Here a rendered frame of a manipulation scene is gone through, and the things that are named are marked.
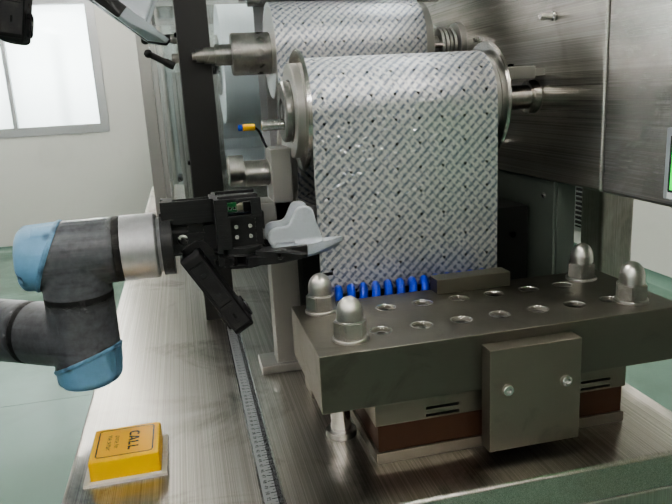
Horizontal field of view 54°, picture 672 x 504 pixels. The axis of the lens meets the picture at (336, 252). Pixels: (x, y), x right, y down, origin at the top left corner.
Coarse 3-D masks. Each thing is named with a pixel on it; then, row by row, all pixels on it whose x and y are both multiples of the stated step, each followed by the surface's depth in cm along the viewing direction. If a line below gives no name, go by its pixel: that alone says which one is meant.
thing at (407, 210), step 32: (320, 160) 78; (352, 160) 79; (384, 160) 80; (416, 160) 81; (448, 160) 82; (480, 160) 83; (320, 192) 79; (352, 192) 80; (384, 192) 81; (416, 192) 82; (448, 192) 83; (480, 192) 84; (320, 224) 80; (352, 224) 81; (384, 224) 82; (416, 224) 83; (448, 224) 84; (480, 224) 85; (320, 256) 81; (352, 256) 82; (384, 256) 82; (416, 256) 84; (448, 256) 84; (480, 256) 86
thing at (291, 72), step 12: (288, 72) 80; (300, 84) 77; (300, 96) 77; (300, 108) 77; (300, 120) 77; (300, 132) 78; (288, 144) 86; (300, 144) 79; (300, 156) 82; (312, 156) 83
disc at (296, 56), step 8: (296, 56) 79; (296, 64) 80; (304, 64) 76; (304, 72) 76; (304, 80) 76; (304, 88) 76; (304, 96) 77; (312, 112) 76; (312, 120) 76; (312, 128) 76; (312, 136) 77; (312, 144) 77; (304, 152) 80; (296, 160) 87; (304, 160) 81; (304, 168) 82
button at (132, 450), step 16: (96, 432) 72; (112, 432) 72; (128, 432) 72; (144, 432) 71; (160, 432) 72; (96, 448) 69; (112, 448) 69; (128, 448) 68; (144, 448) 68; (160, 448) 70; (96, 464) 66; (112, 464) 67; (128, 464) 67; (144, 464) 67; (160, 464) 68; (96, 480) 67
